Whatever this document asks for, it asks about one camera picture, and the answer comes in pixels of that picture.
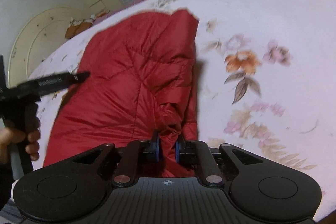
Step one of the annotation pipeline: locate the red puffer jacket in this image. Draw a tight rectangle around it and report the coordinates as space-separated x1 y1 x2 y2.
43 10 198 177

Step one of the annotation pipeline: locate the person left hand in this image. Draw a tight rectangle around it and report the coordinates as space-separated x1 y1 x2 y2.
1 119 41 164

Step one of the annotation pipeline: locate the cream round headboard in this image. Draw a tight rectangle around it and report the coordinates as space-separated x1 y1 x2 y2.
7 7 88 86

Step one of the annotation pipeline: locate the floral pink bedspread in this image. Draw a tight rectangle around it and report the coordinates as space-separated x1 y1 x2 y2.
32 0 335 221

